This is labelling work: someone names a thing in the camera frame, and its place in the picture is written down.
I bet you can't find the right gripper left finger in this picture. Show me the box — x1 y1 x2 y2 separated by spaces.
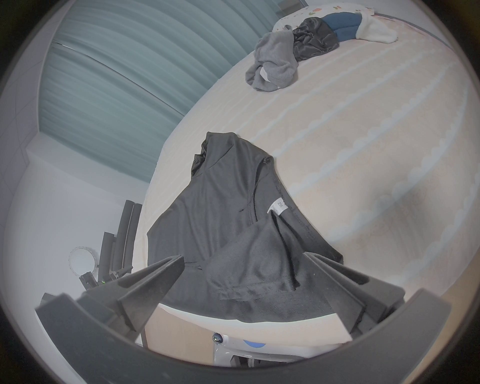
77 255 185 332

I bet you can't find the black chest of drawers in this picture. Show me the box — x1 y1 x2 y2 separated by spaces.
116 200 143 271

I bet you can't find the white printed pillow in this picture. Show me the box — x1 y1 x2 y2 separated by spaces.
272 2 376 32

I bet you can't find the dark blue garment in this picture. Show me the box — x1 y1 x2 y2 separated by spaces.
322 12 366 42

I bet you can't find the black T-shirt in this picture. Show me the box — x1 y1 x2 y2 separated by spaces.
147 131 344 325

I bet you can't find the bed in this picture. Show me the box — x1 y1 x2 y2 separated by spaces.
142 0 480 346

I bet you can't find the blue-green curtain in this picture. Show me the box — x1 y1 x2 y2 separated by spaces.
37 45 184 184
52 0 312 113

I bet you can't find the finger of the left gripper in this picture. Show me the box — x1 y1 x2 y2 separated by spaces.
107 265 134 280

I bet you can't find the black shiny garment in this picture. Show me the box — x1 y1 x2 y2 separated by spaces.
292 17 340 62

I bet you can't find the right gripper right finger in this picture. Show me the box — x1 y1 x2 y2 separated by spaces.
302 252 406 334

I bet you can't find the round white-framed mirror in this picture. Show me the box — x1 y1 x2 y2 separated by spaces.
68 246 99 276

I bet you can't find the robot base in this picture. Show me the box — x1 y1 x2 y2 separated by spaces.
212 332 349 366

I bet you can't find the white garment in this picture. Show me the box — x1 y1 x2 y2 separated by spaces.
354 17 398 45

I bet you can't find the black dressing table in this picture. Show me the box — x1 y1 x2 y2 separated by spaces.
98 232 118 278

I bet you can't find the grey garment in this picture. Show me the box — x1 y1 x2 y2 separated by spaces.
245 25 299 92

